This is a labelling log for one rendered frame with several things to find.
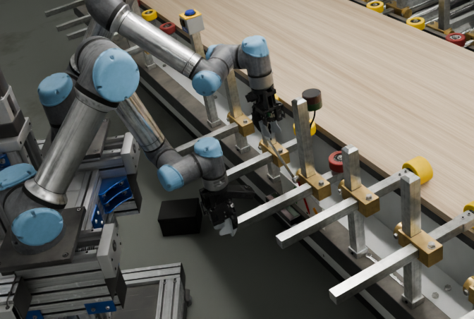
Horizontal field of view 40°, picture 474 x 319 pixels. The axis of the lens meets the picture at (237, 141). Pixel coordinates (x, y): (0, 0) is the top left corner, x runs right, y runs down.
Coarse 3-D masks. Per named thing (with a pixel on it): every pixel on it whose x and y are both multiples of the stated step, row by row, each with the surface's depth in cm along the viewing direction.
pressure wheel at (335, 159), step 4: (336, 152) 215; (340, 152) 214; (332, 156) 213; (336, 156) 214; (340, 156) 212; (332, 160) 212; (336, 160) 212; (340, 160) 212; (332, 164) 211; (336, 164) 210; (340, 164) 209; (332, 168) 212; (336, 168) 210; (340, 168) 210; (340, 172) 211
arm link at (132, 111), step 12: (96, 36) 162; (132, 96) 176; (120, 108) 176; (132, 108) 176; (144, 108) 180; (132, 120) 178; (144, 120) 180; (132, 132) 182; (144, 132) 182; (156, 132) 184; (144, 144) 185; (156, 144) 185; (168, 144) 190; (156, 156) 187
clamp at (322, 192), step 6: (300, 174) 214; (318, 174) 213; (300, 180) 215; (306, 180) 211; (312, 180) 211; (318, 180) 210; (324, 180) 210; (312, 186) 209; (318, 186) 207; (324, 186) 207; (330, 186) 209; (312, 192) 211; (318, 192) 207; (324, 192) 208; (330, 192) 210; (318, 198) 209
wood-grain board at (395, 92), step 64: (192, 0) 353; (256, 0) 338; (320, 0) 324; (320, 64) 268; (384, 64) 260; (448, 64) 251; (320, 128) 231; (384, 128) 223; (448, 128) 216; (448, 192) 190
